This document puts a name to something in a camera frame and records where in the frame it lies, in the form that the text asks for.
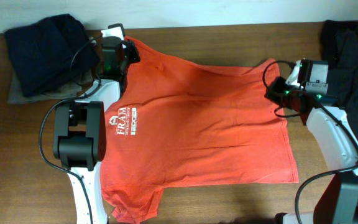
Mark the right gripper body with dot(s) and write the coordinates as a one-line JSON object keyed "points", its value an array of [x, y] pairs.
{"points": [[282, 94]]}

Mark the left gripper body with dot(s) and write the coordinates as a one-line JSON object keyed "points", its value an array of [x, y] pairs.
{"points": [[130, 52]]}

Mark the red printed t-shirt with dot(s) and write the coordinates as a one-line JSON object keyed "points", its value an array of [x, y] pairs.
{"points": [[181, 124]]}

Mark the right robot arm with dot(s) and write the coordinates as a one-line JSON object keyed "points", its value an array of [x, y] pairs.
{"points": [[328, 124]]}

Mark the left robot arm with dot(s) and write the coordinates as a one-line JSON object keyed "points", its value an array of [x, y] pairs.
{"points": [[79, 140]]}

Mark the folded navy garment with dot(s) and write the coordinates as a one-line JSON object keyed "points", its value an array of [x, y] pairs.
{"points": [[49, 53]]}

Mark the black garment pile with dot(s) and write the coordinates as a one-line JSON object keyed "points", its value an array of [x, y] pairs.
{"points": [[339, 45]]}

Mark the folded grey garment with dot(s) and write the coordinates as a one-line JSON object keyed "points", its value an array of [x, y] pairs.
{"points": [[16, 97]]}

